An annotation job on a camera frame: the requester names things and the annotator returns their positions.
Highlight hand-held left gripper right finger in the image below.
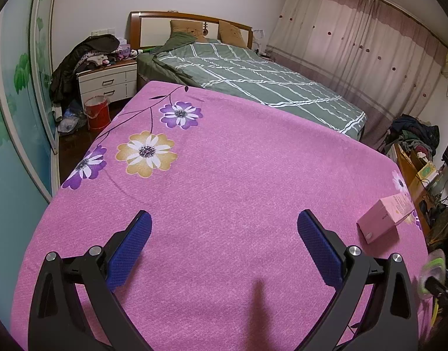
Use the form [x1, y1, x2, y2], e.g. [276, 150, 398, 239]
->
[297, 209, 419, 351]

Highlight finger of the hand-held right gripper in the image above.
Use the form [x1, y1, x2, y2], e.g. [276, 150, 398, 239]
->
[425, 276, 448, 300]

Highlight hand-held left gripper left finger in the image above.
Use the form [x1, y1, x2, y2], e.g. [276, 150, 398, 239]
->
[28, 209, 153, 351]

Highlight clear plastic cup green label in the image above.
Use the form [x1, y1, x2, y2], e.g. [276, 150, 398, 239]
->
[418, 250, 448, 297]

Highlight pink cardboard box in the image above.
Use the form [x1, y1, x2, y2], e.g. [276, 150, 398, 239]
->
[357, 195, 417, 244]

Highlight pink floral blanket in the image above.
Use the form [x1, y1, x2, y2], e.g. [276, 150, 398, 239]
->
[10, 80, 435, 351]

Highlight light green box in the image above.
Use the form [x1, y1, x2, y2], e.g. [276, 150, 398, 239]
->
[416, 163, 439, 181]

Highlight wooden desk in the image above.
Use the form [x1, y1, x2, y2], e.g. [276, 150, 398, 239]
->
[392, 142, 448, 242]

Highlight red bucket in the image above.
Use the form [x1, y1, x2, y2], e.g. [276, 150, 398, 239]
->
[84, 95, 111, 132]

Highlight bluish plastic bag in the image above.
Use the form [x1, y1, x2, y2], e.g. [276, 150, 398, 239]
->
[57, 108, 82, 134]

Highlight dark clothes pile on desk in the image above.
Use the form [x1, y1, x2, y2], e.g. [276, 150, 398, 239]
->
[383, 114, 440, 161]

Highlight white nightstand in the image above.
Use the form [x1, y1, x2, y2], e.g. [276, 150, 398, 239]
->
[77, 61, 138, 106]

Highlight green checked blanket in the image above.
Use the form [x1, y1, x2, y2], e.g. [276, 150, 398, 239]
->
[136, 31, 368, 140]

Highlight leaf print wardrobe door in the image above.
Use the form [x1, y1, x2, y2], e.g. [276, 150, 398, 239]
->
[0, 0, 60, 205]

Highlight black clothes pile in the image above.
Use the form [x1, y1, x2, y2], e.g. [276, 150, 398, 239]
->
[50, 34, 120, 105]

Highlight pink beige curtain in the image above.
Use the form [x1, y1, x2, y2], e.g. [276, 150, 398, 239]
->
[264, 0, 448, 150]

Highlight wooden bed headboard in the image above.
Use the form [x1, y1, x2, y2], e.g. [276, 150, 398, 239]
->
[128, 11, 254, 50]

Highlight brown pillow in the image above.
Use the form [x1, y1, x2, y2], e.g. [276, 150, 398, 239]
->
[169, 19, 206, 42]
[218, 20, 247, 48]

